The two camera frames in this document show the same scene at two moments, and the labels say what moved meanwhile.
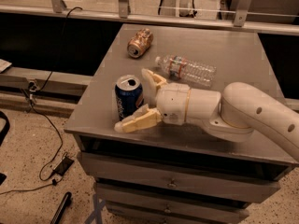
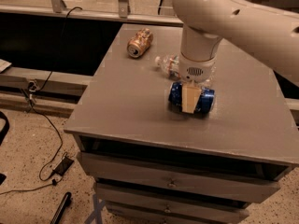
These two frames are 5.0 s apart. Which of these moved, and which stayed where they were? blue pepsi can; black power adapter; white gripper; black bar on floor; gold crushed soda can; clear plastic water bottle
Moved: blue pepsi can; white gripper
Stayed: clear plastic water bottle; gold crushed soda can; black power adapter; black bar on floor
